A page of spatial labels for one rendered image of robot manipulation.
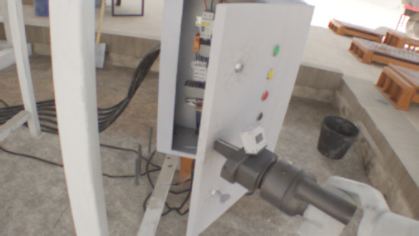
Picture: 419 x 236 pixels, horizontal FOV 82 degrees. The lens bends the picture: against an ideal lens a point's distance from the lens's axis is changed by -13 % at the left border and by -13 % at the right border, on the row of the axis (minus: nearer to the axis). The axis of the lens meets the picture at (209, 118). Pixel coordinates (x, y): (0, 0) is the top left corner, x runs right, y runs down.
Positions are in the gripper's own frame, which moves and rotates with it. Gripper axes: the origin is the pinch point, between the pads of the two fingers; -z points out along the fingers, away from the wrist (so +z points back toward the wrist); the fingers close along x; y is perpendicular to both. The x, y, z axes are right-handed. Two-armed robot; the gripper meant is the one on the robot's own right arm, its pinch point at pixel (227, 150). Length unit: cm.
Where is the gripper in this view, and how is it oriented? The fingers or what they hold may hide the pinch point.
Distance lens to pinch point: 56.4
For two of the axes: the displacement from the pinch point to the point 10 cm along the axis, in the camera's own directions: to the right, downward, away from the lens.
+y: -1.3, 8.5, 5.2
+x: -6.5, 3.2, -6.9
